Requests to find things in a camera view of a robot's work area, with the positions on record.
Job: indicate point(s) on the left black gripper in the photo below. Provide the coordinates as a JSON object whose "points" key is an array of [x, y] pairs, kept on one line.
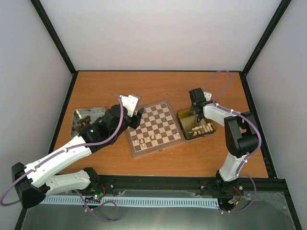
{"points": [[136, 122]]}

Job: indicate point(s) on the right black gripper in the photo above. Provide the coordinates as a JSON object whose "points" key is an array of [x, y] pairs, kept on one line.
{"points": [[192, 109]]}

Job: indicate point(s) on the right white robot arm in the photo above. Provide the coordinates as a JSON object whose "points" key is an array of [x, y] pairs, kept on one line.
{"points": [[242, 136]]}

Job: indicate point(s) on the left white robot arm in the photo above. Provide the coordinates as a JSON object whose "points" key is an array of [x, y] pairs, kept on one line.
{"points": [[38, 180]]}

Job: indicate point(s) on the white chess pieces pile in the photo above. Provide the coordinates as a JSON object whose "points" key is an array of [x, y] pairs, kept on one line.
{"points": [[205, 129]]}

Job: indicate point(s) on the wooden chess board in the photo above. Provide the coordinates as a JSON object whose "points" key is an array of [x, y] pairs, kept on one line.
{"points": [[157, 118]]}

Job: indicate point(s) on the dark chess pieces pile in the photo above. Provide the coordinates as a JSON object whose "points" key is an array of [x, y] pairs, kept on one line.
{"points": [[82, 123]]}

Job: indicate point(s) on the left controller board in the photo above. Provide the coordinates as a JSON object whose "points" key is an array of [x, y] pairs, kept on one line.
{"points": [[96, 195]]}

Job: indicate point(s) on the gold metal tin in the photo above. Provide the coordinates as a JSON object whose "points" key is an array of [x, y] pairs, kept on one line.
{"points": [[187, 121]]}

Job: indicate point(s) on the silver metal tin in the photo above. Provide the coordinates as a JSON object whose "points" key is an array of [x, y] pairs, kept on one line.
{"points": [[81, 118]]}

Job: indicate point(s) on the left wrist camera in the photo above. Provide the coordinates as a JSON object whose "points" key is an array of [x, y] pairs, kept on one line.
{"points": [[130, 102]]}

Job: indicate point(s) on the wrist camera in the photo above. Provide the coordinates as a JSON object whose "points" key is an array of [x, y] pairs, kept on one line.
{"points": [[130, 102], [207, 95]]}

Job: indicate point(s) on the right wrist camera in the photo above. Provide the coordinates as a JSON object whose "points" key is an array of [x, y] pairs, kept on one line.
{"points": [[207, 95]]}

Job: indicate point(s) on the black aluminium frame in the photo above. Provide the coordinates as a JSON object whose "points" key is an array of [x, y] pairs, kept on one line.
{"points": [[81, 92]]}

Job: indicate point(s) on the light blue cable duct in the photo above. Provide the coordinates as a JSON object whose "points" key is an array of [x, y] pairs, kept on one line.
{"points": [[124, 201]]}

